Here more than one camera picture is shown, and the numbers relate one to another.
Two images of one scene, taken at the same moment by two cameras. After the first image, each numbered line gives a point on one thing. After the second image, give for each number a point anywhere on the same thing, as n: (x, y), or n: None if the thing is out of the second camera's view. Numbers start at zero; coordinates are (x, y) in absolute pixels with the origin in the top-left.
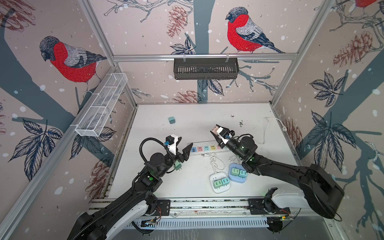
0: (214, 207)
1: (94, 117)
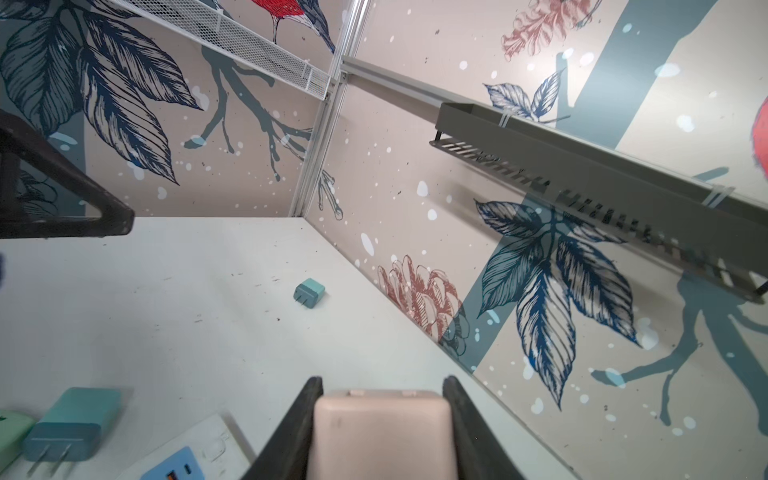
0: None
1: (212, 27)
